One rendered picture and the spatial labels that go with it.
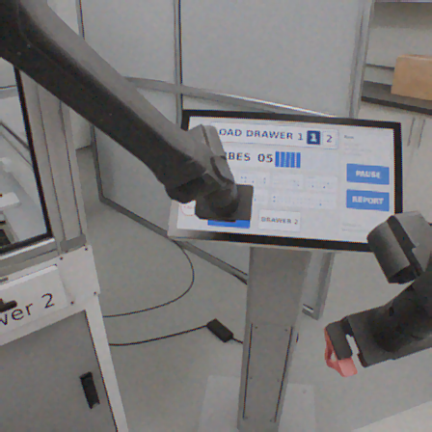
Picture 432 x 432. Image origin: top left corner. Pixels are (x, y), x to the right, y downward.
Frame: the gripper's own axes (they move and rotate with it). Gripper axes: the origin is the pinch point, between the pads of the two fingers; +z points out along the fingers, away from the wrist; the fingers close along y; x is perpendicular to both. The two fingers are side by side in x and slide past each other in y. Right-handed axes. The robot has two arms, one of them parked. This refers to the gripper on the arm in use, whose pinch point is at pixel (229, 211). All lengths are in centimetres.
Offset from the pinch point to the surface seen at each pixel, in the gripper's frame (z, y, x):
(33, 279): -3.5, 39.1, 18.7
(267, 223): 7.1, -7.8, 0.1
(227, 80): 87, 19, -85
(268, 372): 53, -12, 39
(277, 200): 7.0, -9.4, -5.2
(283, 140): 6.8, -9.7, -19.3
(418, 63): 165, -103, -157
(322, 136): 7.0, -18.7, -21.1
